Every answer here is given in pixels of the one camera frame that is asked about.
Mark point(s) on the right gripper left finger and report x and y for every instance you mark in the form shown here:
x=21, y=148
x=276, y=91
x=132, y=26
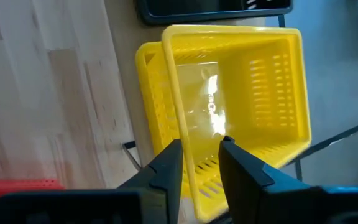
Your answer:
x=163, y=186

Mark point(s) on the yellow plastic basket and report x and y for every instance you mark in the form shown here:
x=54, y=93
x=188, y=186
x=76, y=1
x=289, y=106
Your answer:
x=152, y=93
x=259, y=93

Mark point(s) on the red plastic basket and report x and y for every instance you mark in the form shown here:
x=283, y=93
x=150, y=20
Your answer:
x=17, y=184

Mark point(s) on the black plastic basket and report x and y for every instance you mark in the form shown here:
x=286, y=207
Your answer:
x=197, y=7

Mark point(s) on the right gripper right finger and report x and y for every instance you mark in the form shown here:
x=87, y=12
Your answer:
x=247, y=193

